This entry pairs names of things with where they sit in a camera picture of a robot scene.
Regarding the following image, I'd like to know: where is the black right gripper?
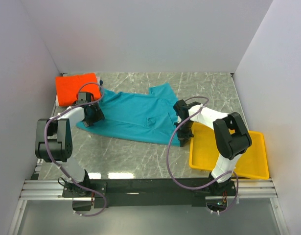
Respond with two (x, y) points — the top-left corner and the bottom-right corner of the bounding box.
(174, 120), (194, 147)

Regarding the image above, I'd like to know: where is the teal t shirt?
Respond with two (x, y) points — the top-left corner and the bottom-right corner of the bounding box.
(76, 83), (185, 146)

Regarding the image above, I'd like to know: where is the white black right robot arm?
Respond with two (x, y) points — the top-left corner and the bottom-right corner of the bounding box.
(173, 99), (252, 195)

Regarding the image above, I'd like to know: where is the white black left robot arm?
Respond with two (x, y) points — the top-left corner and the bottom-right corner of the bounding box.
(35, 92), (105, 197)

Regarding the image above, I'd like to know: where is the folded white t shirt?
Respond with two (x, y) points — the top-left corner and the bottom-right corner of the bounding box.
(55, 94), (69, 107)

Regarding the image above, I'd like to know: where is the folded orange t shirt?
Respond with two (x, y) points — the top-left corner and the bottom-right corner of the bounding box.
(55, 73), (101, 106)

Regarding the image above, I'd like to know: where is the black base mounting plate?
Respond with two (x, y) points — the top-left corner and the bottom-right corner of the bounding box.
(62, 178), (236, 211)

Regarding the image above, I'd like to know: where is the yellow plastic tray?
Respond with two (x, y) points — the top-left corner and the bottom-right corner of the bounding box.
(189, 123), (270, 180)

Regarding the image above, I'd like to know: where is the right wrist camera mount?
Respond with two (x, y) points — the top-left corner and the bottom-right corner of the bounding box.
(188, 101), (204, 113)

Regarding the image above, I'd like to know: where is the aluminium frame rail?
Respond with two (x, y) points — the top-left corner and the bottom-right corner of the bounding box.
(19, 179), (278, 201)

